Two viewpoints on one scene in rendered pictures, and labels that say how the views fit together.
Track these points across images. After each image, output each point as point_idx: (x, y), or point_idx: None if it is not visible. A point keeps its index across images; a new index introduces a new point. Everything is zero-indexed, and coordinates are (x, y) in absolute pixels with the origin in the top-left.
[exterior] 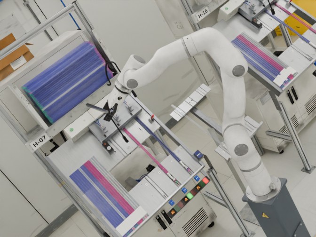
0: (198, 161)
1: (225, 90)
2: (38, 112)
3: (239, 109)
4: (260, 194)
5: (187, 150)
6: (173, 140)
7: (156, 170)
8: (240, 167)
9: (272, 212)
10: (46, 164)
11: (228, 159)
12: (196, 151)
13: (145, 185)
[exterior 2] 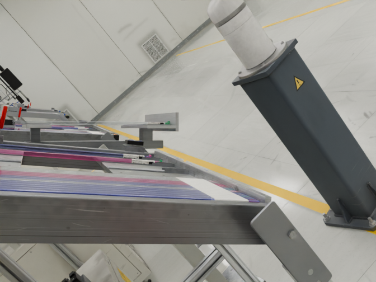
0: (144, 147)
1: None
2: None
3: None
4: (273, 48)
5: (112, 150)
6: (68, 164)
7: (111, 164)
8: (235, 4)
9: (301, 62)
10: None
11: (177, 118)
12: (126, 139)
13: (130, 172)
